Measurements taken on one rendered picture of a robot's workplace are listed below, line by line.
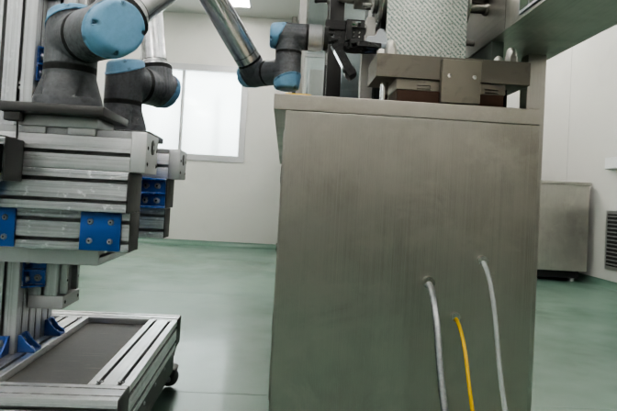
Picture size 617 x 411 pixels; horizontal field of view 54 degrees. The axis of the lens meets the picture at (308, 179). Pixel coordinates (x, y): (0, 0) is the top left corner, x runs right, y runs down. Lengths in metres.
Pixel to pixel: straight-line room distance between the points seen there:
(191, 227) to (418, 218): 6.00
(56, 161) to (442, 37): 1.10
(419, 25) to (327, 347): 0.94
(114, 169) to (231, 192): 5.96
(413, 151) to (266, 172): 5.85
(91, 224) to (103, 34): 0.42
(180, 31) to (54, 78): 6.24
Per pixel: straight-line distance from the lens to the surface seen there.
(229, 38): 1.76
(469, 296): 1.55
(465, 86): 1.59
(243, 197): 7.29
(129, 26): 1.35
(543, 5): 1.60
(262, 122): 7.34
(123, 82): 1.92
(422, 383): 1.56
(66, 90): 1.42
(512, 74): 1.66
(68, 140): 1.41
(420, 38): 1.82
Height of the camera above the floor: 0.65
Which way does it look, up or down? 2 degrees up
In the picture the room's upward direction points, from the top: 3 degrees clockwise
